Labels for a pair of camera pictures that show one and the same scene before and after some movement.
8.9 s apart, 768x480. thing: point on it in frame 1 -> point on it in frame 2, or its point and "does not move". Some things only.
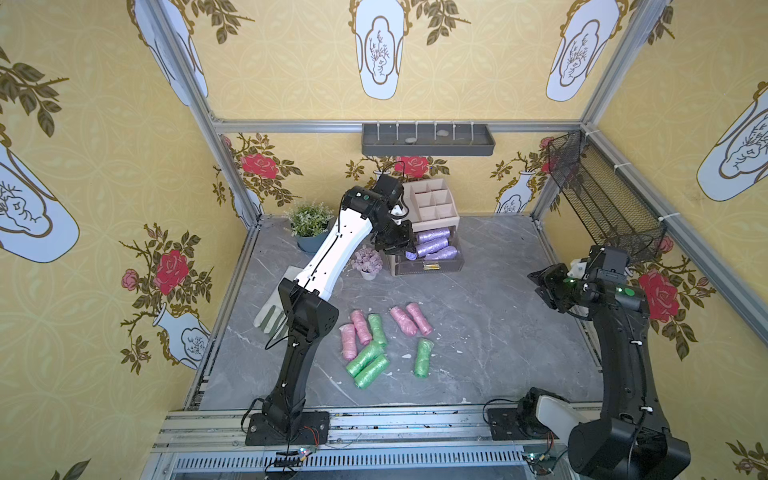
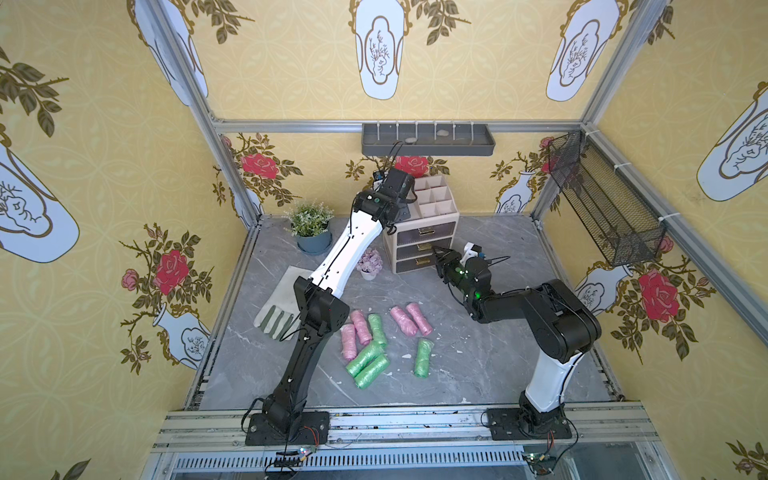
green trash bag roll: [422, 360] does not move
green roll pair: [372, 372] does not move
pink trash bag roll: [361, 326] does not move
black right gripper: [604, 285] -> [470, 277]
